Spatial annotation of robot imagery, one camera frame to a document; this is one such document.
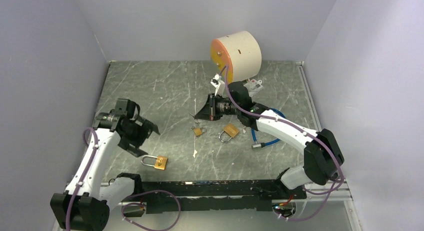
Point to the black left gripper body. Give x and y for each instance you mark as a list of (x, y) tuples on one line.
[(136, 135)]

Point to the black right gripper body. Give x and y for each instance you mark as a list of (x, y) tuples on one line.
[(218, 107)]

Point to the long shackle brass padlock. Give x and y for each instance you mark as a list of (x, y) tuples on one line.
[(156, 162)]

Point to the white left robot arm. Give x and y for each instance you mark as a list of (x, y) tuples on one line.
[(85, 205)]

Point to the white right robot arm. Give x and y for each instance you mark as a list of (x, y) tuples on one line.
[(321, 152)]

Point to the medium brass padlock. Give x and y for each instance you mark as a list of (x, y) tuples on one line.
[(230, 130)]

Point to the small brass padlock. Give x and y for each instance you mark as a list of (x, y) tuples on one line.
[(198, 131)]

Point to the plastic card packet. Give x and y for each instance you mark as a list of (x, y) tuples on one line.
[(253, 86)]

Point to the round cream drawer cabinet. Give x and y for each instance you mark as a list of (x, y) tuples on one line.
[(240, 52)]

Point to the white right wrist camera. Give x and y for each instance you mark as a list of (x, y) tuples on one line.
[(218, 84)]

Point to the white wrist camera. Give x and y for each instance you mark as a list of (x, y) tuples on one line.
[(218, 84), (128, 108)]

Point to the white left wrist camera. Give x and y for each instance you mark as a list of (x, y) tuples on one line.
[(128, 108)]

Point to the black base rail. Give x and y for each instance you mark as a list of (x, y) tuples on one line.
[(257, 194)]

